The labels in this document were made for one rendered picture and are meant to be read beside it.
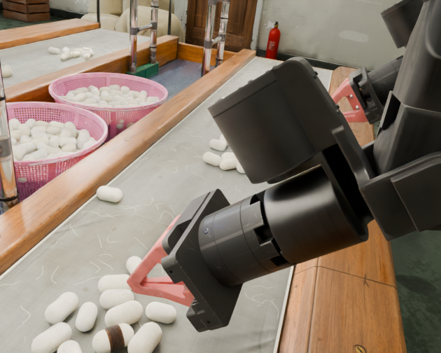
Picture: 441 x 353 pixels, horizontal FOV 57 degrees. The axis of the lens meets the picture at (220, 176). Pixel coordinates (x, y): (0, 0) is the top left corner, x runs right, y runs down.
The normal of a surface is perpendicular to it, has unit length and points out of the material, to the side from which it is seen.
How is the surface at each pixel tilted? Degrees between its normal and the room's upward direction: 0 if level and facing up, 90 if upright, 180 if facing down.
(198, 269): 49
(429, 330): 0
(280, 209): 58
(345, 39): 90
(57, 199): 0
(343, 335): 0
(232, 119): 96
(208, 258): 73
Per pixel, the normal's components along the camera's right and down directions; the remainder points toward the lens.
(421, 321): 0.12, -0.87
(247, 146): -0.59, 0.48
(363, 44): -0.36, 0.40
